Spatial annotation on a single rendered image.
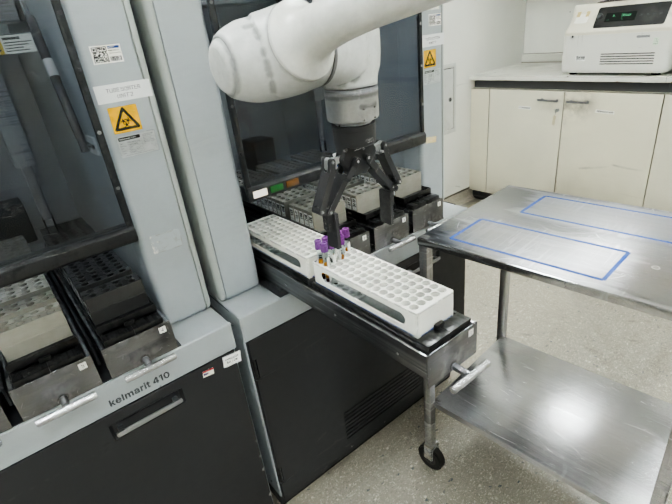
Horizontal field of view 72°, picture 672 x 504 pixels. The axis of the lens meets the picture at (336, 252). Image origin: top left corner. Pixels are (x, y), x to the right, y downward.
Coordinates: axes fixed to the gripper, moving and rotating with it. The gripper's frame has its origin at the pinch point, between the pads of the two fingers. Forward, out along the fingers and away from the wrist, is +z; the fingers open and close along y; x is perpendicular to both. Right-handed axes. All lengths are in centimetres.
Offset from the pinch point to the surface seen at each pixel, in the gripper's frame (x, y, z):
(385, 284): -6.8, -1.0, 9.2
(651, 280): -39, 37, 13
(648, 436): -42, 55, 67
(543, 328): 17, 116, 96
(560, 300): 22, 141, 97
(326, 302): 5.3, -6.7, 15.9
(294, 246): 21.1, -2.7, 9.6
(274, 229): 33.2, -0.4, 9.6
